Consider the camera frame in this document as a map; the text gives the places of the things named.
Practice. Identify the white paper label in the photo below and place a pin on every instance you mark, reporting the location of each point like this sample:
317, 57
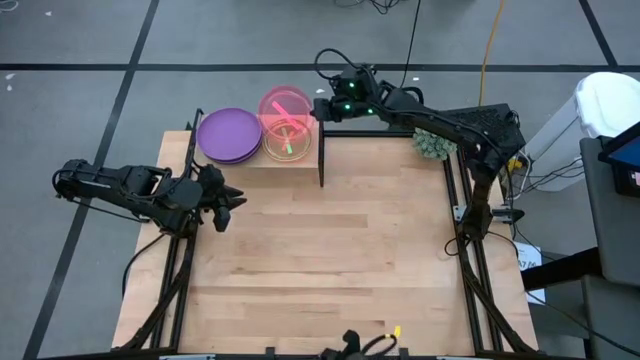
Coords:
530, 260

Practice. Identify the black aluminium table frame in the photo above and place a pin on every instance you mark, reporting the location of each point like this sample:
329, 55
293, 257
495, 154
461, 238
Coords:
370, 134

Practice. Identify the dark grey plate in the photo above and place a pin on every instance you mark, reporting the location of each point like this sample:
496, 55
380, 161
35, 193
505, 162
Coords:
227, 132

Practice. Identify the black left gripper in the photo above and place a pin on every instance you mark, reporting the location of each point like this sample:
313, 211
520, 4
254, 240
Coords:
210, 190

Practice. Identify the grey metal base bracket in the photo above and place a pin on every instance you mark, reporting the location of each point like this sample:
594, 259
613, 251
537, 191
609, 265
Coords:
459, 212

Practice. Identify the small green potted plant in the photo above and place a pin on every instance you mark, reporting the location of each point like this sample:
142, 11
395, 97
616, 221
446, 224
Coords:
434, 145

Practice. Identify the green transparent plate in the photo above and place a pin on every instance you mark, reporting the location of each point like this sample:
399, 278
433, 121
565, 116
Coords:
301, 149
287, 158

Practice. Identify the yellow plug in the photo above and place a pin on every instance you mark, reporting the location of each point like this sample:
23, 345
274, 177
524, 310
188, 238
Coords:
513, 165

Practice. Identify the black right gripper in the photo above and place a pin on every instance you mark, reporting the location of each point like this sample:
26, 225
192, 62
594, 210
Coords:
355, 97

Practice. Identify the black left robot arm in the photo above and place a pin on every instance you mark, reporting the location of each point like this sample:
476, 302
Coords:
125, 187

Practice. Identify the grey desk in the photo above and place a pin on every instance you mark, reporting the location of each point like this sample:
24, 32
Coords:
615, 235

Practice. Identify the laptop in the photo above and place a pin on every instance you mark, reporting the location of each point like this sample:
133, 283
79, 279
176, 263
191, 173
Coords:
625, 170

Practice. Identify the purple plate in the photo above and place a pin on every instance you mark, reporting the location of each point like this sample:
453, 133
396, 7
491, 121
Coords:
232, 162

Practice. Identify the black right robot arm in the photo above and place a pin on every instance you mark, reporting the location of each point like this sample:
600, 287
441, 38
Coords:
450, 127

